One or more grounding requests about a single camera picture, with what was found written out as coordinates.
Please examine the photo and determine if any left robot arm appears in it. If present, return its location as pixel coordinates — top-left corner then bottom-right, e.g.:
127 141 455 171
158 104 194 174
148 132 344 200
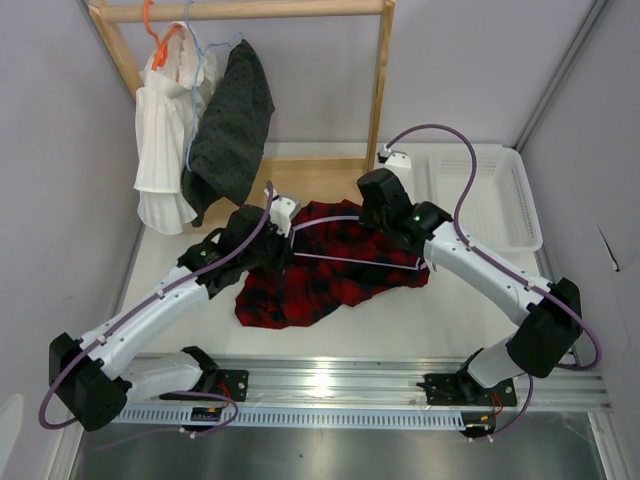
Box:
45 196 300 432

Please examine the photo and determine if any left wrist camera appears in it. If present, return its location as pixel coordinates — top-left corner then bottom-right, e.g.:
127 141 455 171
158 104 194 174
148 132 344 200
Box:
269 194 301 237

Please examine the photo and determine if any wooden clothes rack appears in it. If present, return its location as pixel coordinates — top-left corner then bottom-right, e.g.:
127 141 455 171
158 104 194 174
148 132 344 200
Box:
88 1 395 232

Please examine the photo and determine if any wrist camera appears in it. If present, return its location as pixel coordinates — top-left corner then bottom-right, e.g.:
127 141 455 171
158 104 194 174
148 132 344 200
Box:
269 194 301 237
377 145 412 174

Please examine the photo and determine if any slotted cable duct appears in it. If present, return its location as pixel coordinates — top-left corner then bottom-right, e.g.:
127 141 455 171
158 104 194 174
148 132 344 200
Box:
115 405 465 431

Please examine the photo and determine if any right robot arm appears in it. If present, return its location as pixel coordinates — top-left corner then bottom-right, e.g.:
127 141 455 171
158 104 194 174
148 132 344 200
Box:
357 168 582 405

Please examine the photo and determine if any aluminium mounting rail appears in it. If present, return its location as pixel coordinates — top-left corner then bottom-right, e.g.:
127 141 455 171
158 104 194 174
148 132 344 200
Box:
215 354 612 412

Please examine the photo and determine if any orange hanger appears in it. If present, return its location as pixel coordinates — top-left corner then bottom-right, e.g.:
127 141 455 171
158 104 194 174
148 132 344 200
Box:
142 0 183 71

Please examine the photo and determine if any white plastic basket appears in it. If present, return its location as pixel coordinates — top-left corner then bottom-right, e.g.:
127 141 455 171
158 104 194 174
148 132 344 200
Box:
425 144 543 254

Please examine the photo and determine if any dark dotted garment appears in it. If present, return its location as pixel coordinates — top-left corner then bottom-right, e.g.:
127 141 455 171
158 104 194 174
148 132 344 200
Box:
181 40 275 227

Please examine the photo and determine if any lilac plastic hanger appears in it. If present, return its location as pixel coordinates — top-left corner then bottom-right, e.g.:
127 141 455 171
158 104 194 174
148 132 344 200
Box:
290 215 430 273

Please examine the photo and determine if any white pleated garment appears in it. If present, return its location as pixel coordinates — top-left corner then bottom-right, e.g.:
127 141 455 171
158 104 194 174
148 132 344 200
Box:
134 22 196 235

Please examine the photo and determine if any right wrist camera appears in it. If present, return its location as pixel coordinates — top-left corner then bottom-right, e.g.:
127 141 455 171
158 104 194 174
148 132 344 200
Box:
377 145 412 174

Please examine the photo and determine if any light blue hanger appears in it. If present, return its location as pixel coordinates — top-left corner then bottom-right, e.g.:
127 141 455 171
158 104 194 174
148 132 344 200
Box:
184 0 244 172

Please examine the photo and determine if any red plaid skirt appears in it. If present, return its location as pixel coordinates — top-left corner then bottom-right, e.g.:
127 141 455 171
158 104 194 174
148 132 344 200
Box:
235 200 430 329

